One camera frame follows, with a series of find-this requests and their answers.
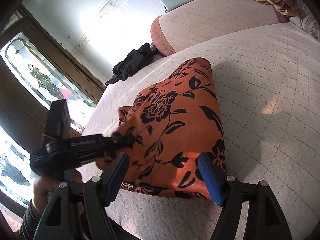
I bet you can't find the orange floral blouse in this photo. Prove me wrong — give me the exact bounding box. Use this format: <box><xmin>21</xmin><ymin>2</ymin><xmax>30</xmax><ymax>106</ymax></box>
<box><xmin>112</xmin><ymin>57</ymin><xmax>226</xmax><ymax>199</ymax></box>

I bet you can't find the left forearm striped sleeve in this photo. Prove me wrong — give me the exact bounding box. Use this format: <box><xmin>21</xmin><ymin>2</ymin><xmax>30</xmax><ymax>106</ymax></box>
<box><xmin>14</xmin><ymin>201</ymin><xmax>41</xmax><ymax>240</ymax></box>

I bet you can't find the black clothes pile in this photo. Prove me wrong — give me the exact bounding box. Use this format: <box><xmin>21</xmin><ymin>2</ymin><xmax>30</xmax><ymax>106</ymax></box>
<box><xmin>105</xmin><ymin>43</ymin><xmax>158</xmax><ymax>87</ymax></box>

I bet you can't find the left hand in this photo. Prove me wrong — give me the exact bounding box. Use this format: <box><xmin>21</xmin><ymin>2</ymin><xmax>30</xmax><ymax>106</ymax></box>
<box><xmin>32</xmin><ymin>169</ymin><xmax>85</xmax><ymax>217</ymax></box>

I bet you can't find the stained glass wooden door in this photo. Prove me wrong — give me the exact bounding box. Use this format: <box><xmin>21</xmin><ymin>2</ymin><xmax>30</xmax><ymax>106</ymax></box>
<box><xmin>1</xmin><ymin>5</ymin><xmax>106</xmax><ymax>230</ymax></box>

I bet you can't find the pink quilted bedspread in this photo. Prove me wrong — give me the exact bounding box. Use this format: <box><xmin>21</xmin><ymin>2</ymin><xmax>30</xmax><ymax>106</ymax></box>
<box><xmin>84</xmin><ymin>23</ymin><xmax>319</xmax><ymax>239</ymax></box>

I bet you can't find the striped floral bedsheet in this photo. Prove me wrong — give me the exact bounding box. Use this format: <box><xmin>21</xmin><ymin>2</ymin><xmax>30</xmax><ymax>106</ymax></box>
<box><xmin>289</xmin><ymin>0</ymin><xmax>319</xmax><ymax>41</ymax></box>

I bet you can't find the pink quilted headboard cushion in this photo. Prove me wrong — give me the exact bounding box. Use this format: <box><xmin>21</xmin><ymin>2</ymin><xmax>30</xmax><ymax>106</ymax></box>
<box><xmin>150</xmin><ymin>0</ymin><xmax>288</xmax><ymax>56</ymax></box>

